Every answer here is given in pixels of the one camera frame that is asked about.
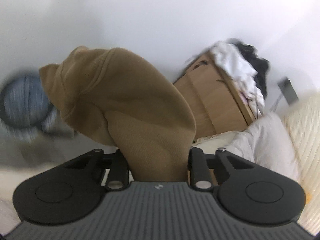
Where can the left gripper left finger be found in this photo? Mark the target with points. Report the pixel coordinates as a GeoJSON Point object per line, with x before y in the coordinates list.
{"type": "Point", "coordinates": [108, 170]}

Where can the brown hooded sweatshirt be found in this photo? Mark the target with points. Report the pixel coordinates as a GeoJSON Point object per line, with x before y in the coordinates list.
{"type": "Point", "coordinates": [117, 98]}

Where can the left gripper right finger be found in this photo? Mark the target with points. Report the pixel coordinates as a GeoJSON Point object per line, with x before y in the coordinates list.
{"type": "Point", "coordinates": [210, 170]}

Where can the round blue basket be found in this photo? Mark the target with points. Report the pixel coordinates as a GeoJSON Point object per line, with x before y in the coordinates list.
{"type": "Point", "coordinates": [26, 111]}

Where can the cream quilted headboard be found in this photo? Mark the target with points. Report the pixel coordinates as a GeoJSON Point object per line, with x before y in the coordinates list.
{"type": "Point", "coordinates": [302, 123]}

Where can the white clothes pile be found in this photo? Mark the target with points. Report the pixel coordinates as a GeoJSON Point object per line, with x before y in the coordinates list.
{"type": "Point", "coordinates": [228, 58]}

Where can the yellow cloth piece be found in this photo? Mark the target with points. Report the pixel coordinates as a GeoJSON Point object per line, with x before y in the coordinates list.
{"type": "Point", "coordinates": [308, 197]}

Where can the white bed sheet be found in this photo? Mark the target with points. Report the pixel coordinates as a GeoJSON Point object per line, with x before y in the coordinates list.
{"type": "Point", "coordinates": [265, 142]}

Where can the brown cardboard box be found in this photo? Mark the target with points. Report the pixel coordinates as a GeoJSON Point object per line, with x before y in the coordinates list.
{"type": "Point", "coordinates": [213, 98]}

